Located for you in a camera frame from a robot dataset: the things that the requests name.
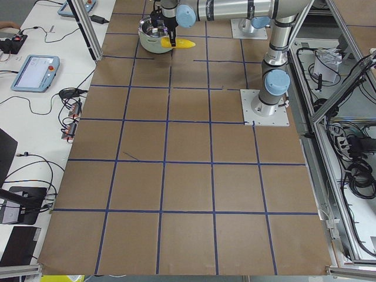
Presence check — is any yellow corn cob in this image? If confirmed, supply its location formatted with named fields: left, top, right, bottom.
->
left=160, top=37, right=196, bottom=49

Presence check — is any aluminium frame post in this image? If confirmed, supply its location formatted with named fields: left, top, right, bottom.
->
left=67, top=0, right=103, bottom=62

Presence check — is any black power adapter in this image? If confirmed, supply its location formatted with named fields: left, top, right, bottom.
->
left=90, top=15, right=109, bottom=24

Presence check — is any blue teach pendant tablet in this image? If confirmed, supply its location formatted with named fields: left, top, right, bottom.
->
left=11, top=55, right=60, bottom=93

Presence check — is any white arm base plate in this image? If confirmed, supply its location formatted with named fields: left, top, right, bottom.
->
left=231, top=19, right=268, bottom=40
left=240, top=89, right=290, bottom=127

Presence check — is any black cable bundle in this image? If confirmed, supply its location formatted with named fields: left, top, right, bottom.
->
left=339, top=158, right=376, bottom=200

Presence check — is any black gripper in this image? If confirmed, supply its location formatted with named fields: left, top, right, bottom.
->
left=150, top=8, right=176, bottom=47

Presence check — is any pale green cooking pot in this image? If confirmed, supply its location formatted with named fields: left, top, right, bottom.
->
left=138, top=16, right=172, bottom=53

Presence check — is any black electronics box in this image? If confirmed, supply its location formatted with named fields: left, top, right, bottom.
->
left=1, top=226, right=41, bottom=267

